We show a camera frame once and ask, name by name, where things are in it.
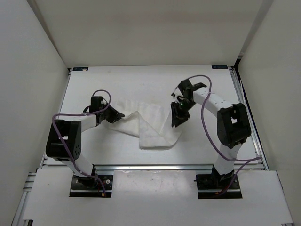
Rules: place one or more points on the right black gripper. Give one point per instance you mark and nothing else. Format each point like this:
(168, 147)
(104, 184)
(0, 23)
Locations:
(178, 118)

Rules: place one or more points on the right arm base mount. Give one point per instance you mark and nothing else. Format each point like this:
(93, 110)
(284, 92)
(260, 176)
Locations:
(216, 186)

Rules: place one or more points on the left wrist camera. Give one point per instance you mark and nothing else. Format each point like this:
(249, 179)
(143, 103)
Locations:
(96, 104)

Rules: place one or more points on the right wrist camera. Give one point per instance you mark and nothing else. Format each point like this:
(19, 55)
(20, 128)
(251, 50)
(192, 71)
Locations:
(185, 89)

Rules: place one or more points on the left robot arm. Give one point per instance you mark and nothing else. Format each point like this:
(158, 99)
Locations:
(65, 139)

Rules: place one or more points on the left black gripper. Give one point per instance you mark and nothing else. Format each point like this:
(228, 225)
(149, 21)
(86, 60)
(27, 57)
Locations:
(115, 115)

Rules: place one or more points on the white pleated skirt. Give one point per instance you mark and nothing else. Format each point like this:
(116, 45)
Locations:
(149, 122)

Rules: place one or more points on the right blue corner label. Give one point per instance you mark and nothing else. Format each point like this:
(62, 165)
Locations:
(219, 67)

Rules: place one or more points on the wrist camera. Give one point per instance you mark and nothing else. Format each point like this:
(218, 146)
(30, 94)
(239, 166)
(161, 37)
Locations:
(185, 89)
(96, 104)

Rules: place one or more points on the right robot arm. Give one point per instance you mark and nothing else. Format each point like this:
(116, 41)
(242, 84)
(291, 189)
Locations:
(233, 126)

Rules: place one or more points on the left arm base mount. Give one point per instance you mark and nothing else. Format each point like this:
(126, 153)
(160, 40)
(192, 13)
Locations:
(91, 188)

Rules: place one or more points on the white front cover board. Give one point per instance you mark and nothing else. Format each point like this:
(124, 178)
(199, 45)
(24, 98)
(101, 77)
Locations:
(166, 198)

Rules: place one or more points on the left blue corner label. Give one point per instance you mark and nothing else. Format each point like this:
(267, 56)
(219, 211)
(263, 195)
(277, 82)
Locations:
(80, 68)

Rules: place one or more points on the blue corner label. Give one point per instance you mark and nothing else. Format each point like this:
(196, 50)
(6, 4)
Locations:
(219, 67)
(80, 68)

